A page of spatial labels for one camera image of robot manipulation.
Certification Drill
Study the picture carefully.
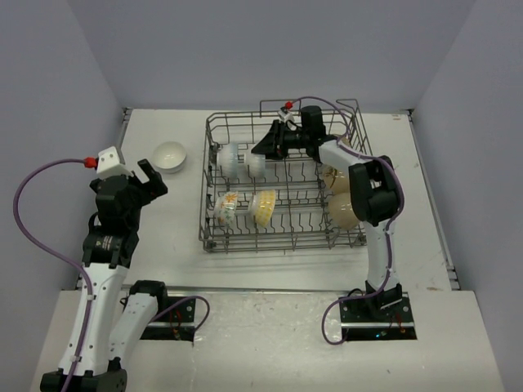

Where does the yellow dotted bowl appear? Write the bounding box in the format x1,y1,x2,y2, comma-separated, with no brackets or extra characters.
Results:
248,189,276,228

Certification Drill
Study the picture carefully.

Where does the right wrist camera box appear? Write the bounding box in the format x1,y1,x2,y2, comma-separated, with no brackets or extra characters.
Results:
278,107,294,123

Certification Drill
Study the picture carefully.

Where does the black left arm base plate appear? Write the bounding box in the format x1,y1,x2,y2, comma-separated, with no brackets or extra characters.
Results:
141,299,196,342

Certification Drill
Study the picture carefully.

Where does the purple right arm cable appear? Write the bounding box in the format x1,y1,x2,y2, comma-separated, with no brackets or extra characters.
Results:
284,96,406,345

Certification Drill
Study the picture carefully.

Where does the plain beige bowl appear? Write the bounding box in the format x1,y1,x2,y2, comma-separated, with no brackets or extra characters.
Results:
328,193,360,230

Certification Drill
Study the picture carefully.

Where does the beige bowl with plant drawing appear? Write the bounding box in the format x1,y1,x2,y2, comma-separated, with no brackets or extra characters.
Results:
322,165,350,194

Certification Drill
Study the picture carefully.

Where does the light blue bowl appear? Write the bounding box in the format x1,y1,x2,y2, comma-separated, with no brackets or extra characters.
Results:
244,151,266,179
151,141,187,174

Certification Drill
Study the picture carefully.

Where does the beige bowl with flower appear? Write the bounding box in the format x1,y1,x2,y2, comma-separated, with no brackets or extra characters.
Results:
333,134,351,148

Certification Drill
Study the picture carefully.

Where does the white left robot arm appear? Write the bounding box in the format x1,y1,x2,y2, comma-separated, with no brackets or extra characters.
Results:
39,158,170,391

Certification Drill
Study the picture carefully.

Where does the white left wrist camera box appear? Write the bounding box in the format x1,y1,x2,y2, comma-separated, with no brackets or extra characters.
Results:
96,146,132,180

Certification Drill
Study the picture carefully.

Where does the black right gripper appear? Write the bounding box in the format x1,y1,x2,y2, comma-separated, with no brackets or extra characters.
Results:
253,120,311,161

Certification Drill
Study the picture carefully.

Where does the grey wire dish rack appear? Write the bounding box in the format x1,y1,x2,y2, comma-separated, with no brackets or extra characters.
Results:
199,100,366,253

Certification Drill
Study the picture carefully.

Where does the orange green floral bowl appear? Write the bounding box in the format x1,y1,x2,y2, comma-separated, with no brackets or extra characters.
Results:
213,191,239,228

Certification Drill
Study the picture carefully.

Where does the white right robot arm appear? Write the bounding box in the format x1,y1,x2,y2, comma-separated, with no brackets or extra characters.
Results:
251,101,405,321

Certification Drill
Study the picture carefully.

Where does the light blue bowl rack end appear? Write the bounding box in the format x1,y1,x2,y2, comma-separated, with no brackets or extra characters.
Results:
217,143,239,180

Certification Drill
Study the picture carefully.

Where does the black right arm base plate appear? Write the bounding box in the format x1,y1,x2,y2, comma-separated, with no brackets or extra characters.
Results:
339,293,418,342

